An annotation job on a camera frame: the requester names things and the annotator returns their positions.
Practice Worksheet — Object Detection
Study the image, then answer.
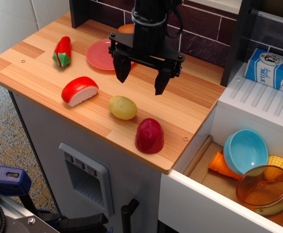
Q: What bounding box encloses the black cabinet door handle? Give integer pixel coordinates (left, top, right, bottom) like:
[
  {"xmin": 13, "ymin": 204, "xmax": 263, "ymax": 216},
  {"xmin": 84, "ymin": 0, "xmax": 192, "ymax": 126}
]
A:
[{"xmin": 121, "ymin": 199, "xmax": 139, "ymax": 233}]

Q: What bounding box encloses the blue clamp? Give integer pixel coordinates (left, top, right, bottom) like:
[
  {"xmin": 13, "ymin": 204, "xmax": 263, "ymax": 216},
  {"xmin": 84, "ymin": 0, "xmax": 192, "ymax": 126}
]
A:
[{"xmin": 0, "ymin": 166, "xmax": 31, "ymax": 197}]

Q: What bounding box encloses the white dish drying rack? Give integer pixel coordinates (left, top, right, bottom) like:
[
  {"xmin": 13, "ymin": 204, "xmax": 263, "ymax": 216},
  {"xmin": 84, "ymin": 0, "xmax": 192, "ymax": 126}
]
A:
[{"xmin": 218, "ymin": 63, "xmax": 283, "ymax": 127}]

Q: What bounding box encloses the yellow toy corn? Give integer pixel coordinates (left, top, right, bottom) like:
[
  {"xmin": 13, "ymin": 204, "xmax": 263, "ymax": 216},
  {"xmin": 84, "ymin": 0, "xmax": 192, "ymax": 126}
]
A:
[{"xmin": 264, "ymin": 155, "xmax": 283, "ymax": 181}]

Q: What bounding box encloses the blue white milk carton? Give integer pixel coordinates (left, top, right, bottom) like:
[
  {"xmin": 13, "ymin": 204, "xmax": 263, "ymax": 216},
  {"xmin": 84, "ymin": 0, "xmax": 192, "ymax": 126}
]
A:
[{"xmin": 244, "ymin": 48, "xmax": 283, "ymax": 91}]

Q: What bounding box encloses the light blue plastic bowl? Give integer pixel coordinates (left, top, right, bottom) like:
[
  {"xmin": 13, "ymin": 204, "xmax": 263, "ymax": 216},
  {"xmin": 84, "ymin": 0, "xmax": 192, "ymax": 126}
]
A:
[{"xmin": 223, "ymin": 130, "xmax": 268, "ymax": 175}]

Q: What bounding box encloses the black ribbed clamp handle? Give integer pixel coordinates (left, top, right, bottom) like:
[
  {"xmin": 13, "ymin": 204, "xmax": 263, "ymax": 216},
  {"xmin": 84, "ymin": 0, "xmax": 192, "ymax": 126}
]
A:
[{"xmin": 56, "ymin": 213, "xmax": 108, "ymax": 233}]

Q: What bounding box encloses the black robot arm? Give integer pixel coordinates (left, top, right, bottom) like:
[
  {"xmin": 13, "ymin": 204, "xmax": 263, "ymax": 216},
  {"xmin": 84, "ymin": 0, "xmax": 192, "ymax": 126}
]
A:
[{"xmin": 109, "ymin": 0, "xmax": 185, "ymax": 95}]

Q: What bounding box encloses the transparent orange plastic cup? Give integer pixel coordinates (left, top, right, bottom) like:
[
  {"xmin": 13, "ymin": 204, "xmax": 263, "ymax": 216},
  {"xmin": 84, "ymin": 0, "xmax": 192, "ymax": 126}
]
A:
[{"xmin": 236, "ymin": 165, "xmax": 283, "ymax": 226}]

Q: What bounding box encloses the grey ice dispenser panel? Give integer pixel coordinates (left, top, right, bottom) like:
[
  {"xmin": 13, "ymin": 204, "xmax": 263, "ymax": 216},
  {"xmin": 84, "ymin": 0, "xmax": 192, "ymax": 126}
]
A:
[{"xmin": 59, "ymin": 142, "xmax": 114, "ymax": 216}]

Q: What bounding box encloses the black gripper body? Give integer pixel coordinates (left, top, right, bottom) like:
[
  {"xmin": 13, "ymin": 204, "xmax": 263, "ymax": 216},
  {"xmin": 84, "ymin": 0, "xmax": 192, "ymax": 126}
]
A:
[{"xmin": 108, "ymin": 14, "xmax": 185, "ymax": 78}]

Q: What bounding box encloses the yellow toy potato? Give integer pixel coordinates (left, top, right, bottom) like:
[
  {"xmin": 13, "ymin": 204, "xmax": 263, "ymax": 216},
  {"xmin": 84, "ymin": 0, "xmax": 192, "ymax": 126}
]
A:
[{"xmin": 108, "ymin": 96, "xmax": 138, "ymax": 120}]

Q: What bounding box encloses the dark red toy fruit half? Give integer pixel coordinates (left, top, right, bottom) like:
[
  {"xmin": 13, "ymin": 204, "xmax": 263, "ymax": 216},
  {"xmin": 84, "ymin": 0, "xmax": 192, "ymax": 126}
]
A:
[{"xmin": 135, "ymin": 118, "xmax": 164, "ymax": 154}]

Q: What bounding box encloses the pink plastic plate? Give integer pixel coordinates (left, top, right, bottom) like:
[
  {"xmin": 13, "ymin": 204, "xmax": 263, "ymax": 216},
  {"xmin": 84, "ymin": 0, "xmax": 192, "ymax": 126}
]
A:
[{"xmin": 85, "ymin": 38, "xmax": 135, "ymax": 71}]

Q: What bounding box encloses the red white toy sushi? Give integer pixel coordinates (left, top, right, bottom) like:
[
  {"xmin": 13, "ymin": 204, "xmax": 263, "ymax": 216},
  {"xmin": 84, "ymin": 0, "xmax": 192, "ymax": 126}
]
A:
[{"xmin": 61, "ymin": 76, "xmax": 99, "ymax": 107}]

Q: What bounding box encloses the white toy sink basin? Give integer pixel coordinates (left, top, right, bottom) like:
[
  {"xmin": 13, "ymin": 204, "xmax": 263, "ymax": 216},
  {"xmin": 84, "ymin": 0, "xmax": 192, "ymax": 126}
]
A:
[{"xmin": 158, "ymin": 102, "xmax": 283, "ymax": 233}]

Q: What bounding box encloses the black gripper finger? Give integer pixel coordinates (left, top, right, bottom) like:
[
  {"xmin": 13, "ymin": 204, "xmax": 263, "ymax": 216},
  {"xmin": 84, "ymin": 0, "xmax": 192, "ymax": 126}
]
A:
[
  {"xmin": 113, "ymin": 52, "xmax": 131, "ymax": 83},
  {"xmin": 155, "ymin": 69, "xmax": 173, "ymax": 95}
]

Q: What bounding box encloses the orange toy ice cream cone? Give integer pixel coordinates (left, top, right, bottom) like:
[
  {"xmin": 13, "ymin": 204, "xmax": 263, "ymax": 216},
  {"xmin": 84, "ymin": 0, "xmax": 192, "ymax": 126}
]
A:
[{"xmin": 208, "ymin": 151, "xmax": 241, "ymax": 180}]

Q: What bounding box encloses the red toy chili pepper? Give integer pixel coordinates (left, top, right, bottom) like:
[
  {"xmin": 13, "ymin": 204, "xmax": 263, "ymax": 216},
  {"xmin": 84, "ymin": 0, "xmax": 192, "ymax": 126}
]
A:
[{"xmin": 52, "ymin": 36, "xmax": 71, "ymax": 67}]

